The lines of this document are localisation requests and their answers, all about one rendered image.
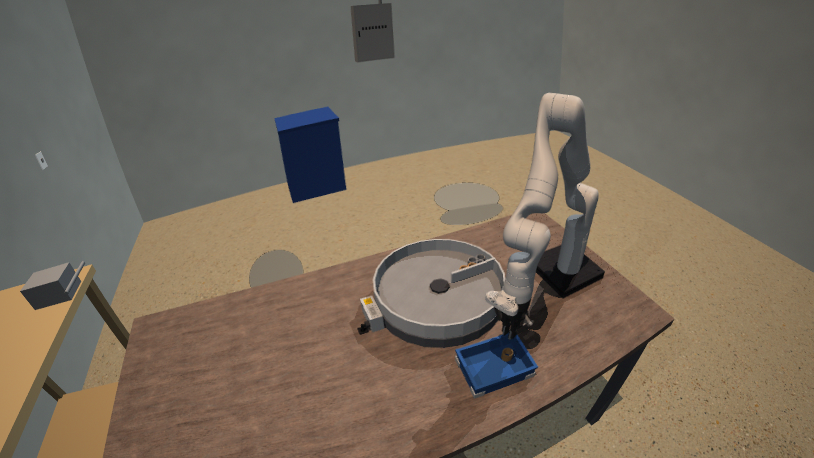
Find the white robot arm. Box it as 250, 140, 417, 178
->
485, 93, 599, 316

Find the blue crate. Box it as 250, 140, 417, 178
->
455, 333, 535, 399

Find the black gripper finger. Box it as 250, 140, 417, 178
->
494, 307, 511, 336
508, 315, 535, 340

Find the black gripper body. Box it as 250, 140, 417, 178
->
507, 299, 531, 322

